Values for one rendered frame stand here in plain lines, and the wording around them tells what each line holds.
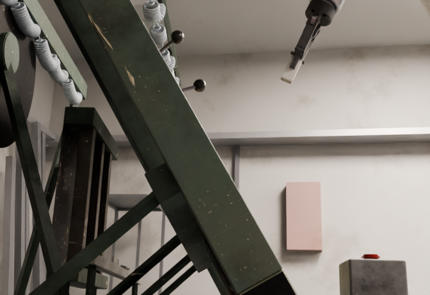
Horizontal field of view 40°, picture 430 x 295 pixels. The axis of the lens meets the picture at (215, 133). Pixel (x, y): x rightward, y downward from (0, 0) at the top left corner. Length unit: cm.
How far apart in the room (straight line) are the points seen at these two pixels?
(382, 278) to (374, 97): 463
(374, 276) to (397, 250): 423
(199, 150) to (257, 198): 429
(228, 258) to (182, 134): 29
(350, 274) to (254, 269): 20
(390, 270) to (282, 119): 453
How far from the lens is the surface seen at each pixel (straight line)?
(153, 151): 145
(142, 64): 139
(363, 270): 129
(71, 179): 318
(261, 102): 584
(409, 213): 559
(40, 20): 296
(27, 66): 292
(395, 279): 130
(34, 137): 547
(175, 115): 133
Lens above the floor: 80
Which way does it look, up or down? 18 degrees up
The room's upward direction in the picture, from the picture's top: 2 degrees clockwise
